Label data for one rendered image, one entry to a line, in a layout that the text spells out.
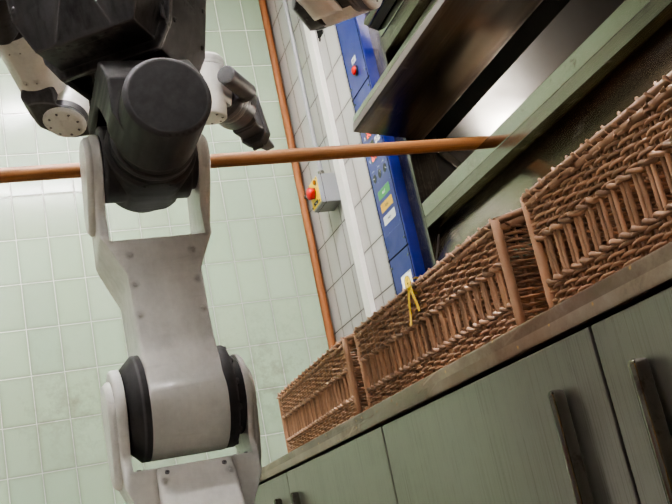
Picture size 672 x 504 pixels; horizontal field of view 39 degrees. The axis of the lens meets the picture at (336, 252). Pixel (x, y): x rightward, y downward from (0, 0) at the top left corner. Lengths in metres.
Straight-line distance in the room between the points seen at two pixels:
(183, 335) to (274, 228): 2.08
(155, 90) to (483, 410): 0.56
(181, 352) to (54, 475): 1.82
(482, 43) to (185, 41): 0.93
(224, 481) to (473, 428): 0.33
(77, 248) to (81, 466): 0.71
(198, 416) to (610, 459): 0.56
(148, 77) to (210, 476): 0.52
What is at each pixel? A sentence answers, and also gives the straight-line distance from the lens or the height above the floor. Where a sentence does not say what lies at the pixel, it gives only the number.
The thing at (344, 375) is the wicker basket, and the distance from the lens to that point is 1.74.
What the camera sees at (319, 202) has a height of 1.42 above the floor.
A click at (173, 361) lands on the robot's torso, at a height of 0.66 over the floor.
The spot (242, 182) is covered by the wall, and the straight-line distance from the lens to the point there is 3.42.
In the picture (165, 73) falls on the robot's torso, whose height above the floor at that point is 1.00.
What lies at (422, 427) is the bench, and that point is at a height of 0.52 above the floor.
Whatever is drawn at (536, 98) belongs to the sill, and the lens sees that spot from 2.02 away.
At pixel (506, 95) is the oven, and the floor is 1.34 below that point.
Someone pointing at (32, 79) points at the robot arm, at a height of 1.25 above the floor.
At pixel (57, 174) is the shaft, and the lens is 1.97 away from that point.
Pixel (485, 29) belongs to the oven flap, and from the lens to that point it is 2.16.
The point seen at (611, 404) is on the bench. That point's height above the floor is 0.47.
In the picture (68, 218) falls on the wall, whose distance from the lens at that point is 3.29.
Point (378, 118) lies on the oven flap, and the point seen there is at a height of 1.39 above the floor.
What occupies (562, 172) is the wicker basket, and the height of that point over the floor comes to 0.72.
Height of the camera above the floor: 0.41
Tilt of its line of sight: 16 degrees up
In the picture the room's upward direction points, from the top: 12 degrees counter-clockwise
